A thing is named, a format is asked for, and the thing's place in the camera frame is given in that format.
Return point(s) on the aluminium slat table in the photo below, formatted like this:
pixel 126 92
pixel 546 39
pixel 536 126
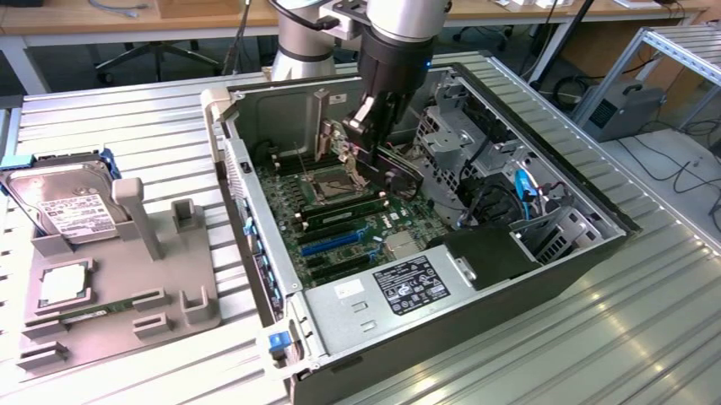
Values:
pixel 687 46

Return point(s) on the grey computer tower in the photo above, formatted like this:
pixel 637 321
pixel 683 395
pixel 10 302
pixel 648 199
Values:
pixel 620 114

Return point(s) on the silver chipset heatsink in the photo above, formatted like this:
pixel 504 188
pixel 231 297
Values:
pixel 401 244

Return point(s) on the blue expansion slot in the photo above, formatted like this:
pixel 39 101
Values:
pixel 329 246

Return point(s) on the black plastic shroud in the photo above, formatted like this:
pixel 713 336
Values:
pixel 485 253

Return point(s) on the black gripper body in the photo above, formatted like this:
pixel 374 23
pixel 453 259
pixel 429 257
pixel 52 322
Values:
pixel 394 63

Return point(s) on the graphics card with black fan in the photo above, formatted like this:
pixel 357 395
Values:
pixel 406 177

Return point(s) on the small silver disk bay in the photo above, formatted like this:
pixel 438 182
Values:
pixel 554 242

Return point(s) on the CPU socket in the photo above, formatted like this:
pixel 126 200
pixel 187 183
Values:
pixel 333 185

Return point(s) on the thin locking lever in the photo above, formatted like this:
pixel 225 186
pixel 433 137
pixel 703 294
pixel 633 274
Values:
pixel 302 162

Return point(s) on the green RAM stick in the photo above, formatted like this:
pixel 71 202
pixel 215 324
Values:
pixel 343 214
pixel 90 313

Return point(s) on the silver power supply unit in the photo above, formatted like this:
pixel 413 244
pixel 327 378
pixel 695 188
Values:
pixel 338 312

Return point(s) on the wooden desk white frame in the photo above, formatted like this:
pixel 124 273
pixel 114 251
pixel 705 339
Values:
pixel 506 14
pixel 56 23

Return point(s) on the metal socket cover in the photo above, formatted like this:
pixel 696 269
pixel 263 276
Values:
pixel 351 169

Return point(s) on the open black PC case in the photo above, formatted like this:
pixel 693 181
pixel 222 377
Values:
pixel 450 333

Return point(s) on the blue case latch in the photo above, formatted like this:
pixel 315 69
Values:
pixel 279 341

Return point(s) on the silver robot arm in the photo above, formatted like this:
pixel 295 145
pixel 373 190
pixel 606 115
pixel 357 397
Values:
pixel 298 55

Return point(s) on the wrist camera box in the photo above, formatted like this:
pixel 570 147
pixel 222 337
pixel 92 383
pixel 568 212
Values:
pixel 343 23

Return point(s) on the silver disk bay cage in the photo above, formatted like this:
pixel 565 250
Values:
pixel 445 139

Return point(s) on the silver CPU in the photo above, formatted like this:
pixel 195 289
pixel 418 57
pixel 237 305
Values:
pixel 64 284

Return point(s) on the blue disk carrier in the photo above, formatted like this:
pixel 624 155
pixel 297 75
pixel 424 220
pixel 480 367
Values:
pixel 14 162

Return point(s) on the grey parts rack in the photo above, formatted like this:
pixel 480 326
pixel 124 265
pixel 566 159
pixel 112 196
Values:
pixel 124 295

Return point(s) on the silver hard disk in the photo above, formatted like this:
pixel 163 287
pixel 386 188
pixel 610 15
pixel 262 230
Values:
pixel 56 198

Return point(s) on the black expansion slot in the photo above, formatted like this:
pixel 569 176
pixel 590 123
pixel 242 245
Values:
pixel 326 237

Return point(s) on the green motherboard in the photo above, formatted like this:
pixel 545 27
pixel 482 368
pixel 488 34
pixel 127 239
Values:
pixel 282 192

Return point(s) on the black tripod pole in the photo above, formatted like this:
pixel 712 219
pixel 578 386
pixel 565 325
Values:
pixel 561 40

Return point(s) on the black office chair base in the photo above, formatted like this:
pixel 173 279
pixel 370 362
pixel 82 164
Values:
pixel 485 31
pixel 160 50

